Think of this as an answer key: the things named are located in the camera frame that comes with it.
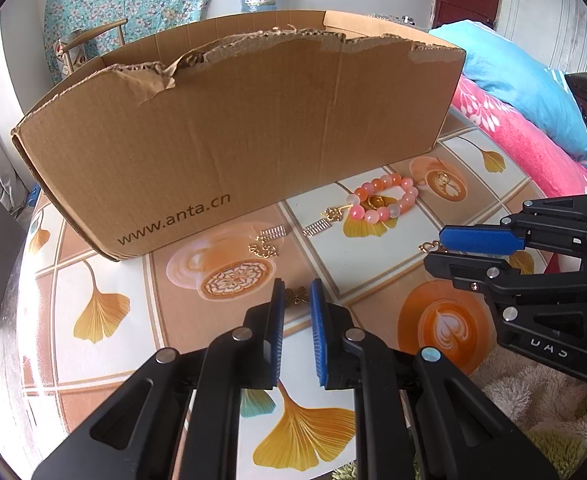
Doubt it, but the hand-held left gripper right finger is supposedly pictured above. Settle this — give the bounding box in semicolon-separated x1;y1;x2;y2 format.
309;279;559;480

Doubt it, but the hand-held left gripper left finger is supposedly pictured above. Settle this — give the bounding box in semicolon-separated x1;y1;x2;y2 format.
32;277;287;480

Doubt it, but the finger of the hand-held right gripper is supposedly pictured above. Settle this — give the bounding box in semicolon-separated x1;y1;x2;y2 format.
423;252;587;321
438;194;587;268

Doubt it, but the pink bead bracelet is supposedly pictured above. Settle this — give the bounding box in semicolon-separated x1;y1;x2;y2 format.
347;172;419;224

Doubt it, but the brown cardboard box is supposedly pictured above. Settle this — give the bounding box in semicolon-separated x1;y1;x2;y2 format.
10;9;467;262

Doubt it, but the ginkgo patterned table cover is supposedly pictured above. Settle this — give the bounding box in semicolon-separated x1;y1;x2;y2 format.
16;110;559;480

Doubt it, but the pink floral blanket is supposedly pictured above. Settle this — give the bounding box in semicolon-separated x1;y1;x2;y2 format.
448;75;587;196

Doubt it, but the green fluffy rug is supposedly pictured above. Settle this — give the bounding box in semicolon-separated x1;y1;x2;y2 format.
523;430;587;480

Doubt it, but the blue pillow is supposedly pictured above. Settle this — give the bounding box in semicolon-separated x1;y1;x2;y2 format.
427;20;587;163

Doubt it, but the patterned box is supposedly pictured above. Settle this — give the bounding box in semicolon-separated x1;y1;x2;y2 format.
56;35;87;81

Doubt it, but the wooden chair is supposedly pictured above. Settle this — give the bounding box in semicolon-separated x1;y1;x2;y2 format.
56;18;129;78

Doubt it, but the gold chain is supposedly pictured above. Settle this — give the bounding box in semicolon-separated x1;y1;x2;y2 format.
248;237;280;260

